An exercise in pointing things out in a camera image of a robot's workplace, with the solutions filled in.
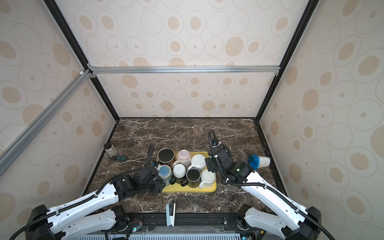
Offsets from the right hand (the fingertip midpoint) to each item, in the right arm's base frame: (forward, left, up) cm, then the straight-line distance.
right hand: (216, 157), depth 77 cm
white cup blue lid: (+3, -25, -11) cm, 27 cm away
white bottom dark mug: (-4, +20, -9) cm, 22 cm away
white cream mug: (-7, +4, -11) cm, 13 cm away
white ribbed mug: (+4, +9, -11) cm, 15 cm away
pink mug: (+4, +18, -7) cm, 19 cm away
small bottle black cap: (+12, +64, -9) cm, 66 cm away
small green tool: (+9, +59, -15) cm, 61 cm away
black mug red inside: (-9, +12, -9) cm, 17 cm away
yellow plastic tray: (-10, +21, -17) cm, 28 cm away
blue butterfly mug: (-3, +28, -9) cm, 29 cm away
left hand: (-10, +26, -9) cm, 30 cm away
